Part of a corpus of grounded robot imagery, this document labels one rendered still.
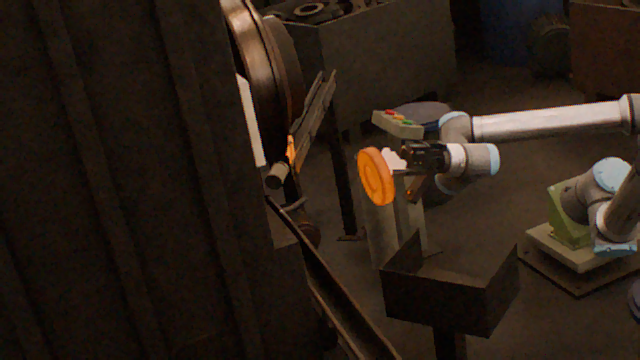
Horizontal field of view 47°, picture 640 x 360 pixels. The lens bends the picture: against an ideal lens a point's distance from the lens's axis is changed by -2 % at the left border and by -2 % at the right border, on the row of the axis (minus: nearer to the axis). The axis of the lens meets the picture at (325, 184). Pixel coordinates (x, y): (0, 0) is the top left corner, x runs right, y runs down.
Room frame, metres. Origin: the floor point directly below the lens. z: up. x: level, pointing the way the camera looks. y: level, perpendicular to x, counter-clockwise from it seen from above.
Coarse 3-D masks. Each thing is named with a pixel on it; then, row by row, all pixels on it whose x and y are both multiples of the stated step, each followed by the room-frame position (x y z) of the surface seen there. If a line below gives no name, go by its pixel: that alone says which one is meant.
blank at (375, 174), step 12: (360, 156) 1.83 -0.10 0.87; (372, 156) 1.76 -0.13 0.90; (360, 168) 1.84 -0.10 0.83; (372, 168) 1.76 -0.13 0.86; (384, 168) 1.74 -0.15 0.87; (372, 180) 1.82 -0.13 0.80; (384, 180) 1.72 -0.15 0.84; (372, 192) 1.79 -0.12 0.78; (384, 192) 1.72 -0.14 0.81; (384, 204) 1.75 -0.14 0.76
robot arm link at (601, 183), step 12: (600, 168) 2.29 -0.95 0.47; (612, 168) 2.29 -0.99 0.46; (624, 168) 2.30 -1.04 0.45; (588, 180) 2.33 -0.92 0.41; (600, 180) 2.26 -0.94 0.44; (612, 180) 2.26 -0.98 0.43; (588, 192) 2.31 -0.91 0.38; (600, 192) 2.26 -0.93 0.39; (612, 192) 2.23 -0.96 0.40; (588, 204) 2.29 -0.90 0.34
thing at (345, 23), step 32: (320, 0) 4.85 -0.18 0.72; (352, 0) 4.56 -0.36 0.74; (384, 0) 4.74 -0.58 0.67; (416, 0) 4.42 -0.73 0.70; (448, 0) 4.56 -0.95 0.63; (288, 32) 4.26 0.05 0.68; (320, 32) 4.03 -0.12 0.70; (352, 32) 4.15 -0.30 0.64; (384, 32) 4.27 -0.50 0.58; (416, 32) 4.40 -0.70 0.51; (448, 32) 4.54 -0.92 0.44; (320, 64) 4.04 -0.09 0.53; (352, 64) 4.12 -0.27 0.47; (384, 64) 4.25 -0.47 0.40; (416, 64) 4.38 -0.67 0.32; (448, 64) 4.53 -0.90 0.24; (352, 96) 4.11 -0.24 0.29; (384, 96) 4.23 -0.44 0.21; (416, 96) 4.37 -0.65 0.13; (320, 128) 4.14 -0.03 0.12; (352, 128) 4.10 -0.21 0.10
